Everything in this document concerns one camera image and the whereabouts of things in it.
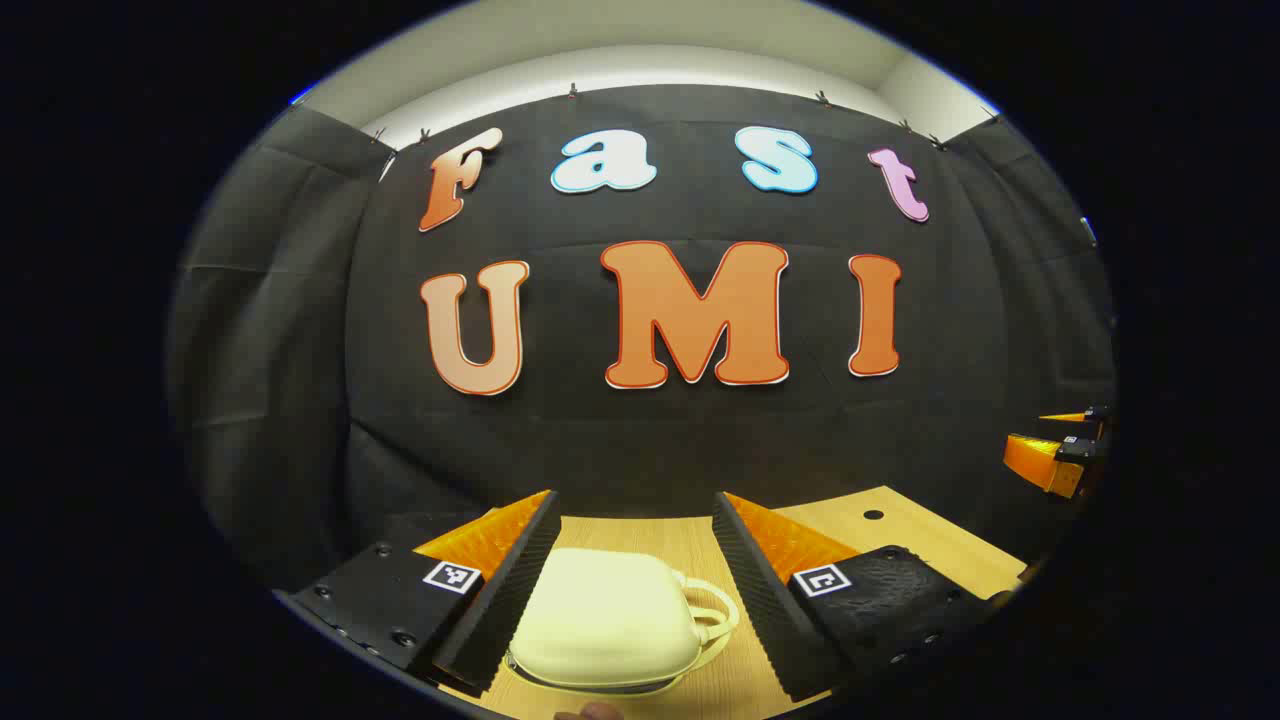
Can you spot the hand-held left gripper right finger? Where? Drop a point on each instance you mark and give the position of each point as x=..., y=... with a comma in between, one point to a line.
x=760, y=590

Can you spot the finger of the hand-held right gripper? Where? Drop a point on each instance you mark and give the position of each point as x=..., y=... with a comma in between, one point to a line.
x=1040, y=460
x=1085, y=414

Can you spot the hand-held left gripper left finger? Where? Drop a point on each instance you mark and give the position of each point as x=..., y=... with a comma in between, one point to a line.
x=515, y=585

